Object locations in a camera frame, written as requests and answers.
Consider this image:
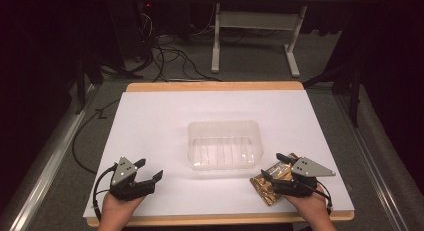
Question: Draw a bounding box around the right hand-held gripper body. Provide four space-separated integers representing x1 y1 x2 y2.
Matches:
271 156 337 199

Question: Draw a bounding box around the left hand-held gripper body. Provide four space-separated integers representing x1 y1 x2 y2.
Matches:
109 156 156 202

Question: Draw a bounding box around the gold foil snack packet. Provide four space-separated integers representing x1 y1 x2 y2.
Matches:
249 153 301 207

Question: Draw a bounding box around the clear plastic container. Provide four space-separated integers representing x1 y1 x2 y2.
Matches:
187 120 265 172

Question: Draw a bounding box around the person's left hand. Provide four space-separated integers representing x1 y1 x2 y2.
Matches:
99 191 146 220

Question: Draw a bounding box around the person's right hand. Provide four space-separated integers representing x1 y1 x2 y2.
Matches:
283 185 332 219

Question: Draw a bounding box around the white table sheet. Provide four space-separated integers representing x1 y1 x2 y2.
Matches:
83 89 355 219

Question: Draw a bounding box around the black metal stand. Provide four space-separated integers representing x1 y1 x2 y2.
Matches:
73 52 105 116
302 62 364 129

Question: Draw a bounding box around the black computer tower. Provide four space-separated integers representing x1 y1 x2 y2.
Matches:
108 0 158 63

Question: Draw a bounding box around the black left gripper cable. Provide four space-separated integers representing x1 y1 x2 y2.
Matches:
92 163 118 223

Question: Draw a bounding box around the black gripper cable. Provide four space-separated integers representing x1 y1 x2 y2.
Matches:
315 180 335 216
92 163 118 223

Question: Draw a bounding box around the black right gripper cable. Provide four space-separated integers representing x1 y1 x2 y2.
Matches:
315 180 335 216

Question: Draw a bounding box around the black floor cable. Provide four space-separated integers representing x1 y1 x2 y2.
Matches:
71 98 122 176

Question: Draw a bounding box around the aluminium floor rail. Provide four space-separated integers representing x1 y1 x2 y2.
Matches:
333 93 406 231
0 84 98 231

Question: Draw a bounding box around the tangle of black cables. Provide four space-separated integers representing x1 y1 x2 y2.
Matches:
133 10 223 83

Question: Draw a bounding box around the white metal desk frame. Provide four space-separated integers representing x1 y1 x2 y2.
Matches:
210 2 309 79

